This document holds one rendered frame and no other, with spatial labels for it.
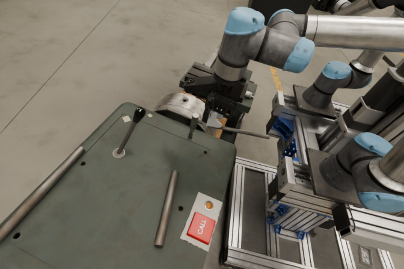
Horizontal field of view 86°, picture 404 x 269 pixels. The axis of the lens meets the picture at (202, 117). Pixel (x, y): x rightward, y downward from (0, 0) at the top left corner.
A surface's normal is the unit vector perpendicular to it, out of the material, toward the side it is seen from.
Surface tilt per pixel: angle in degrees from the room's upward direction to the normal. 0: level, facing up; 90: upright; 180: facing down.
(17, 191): 0
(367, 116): 90
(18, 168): 0
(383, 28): 52
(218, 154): 0
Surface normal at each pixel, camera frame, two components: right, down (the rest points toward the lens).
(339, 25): -0.21, -0.04
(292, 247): 0.18, -0.68
